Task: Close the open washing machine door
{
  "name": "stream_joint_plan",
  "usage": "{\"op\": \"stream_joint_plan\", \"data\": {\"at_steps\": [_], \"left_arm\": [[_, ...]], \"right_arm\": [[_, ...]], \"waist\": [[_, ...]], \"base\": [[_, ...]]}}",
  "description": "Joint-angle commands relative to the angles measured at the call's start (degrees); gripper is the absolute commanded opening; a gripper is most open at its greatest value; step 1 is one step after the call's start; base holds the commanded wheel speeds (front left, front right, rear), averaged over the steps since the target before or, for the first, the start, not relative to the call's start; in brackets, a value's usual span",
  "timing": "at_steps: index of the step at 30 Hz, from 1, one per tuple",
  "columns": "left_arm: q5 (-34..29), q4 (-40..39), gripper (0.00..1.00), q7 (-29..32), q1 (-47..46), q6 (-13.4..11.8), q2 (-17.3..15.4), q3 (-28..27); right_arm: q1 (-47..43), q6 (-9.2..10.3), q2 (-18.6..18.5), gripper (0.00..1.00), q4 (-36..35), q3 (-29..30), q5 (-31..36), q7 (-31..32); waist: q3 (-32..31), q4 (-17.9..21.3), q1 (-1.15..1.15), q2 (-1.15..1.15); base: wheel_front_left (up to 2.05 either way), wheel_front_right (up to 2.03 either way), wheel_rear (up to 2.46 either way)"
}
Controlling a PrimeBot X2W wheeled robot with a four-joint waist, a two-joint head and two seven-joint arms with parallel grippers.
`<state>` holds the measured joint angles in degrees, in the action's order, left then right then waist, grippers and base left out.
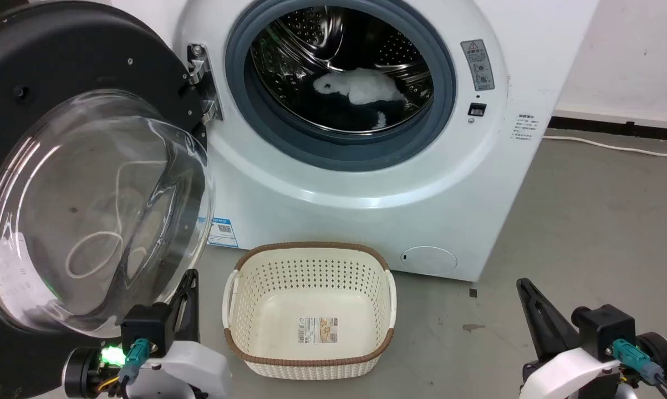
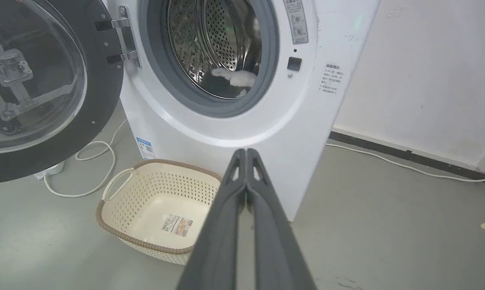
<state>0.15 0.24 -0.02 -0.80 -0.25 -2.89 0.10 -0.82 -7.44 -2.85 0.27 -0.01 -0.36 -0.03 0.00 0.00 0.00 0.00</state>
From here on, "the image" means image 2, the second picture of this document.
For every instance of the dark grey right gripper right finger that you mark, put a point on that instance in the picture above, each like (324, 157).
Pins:
(274, 241)

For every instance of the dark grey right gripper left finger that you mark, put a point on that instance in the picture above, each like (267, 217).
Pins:
(218, 241)

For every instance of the white front-load washing machine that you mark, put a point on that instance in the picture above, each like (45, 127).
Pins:
(274, 121)

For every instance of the chrome door hinge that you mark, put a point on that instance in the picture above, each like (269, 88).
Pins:
(125, 38)

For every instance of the black round washing machine door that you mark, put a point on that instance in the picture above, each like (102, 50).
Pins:
(44, 88)

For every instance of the cream perforated laundry basket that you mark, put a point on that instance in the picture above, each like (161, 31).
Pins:
(153, 209)

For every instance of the white clothing in drum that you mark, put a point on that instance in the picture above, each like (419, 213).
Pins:
(236, 77)

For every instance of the white power strip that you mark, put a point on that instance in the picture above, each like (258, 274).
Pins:
(50, 169)

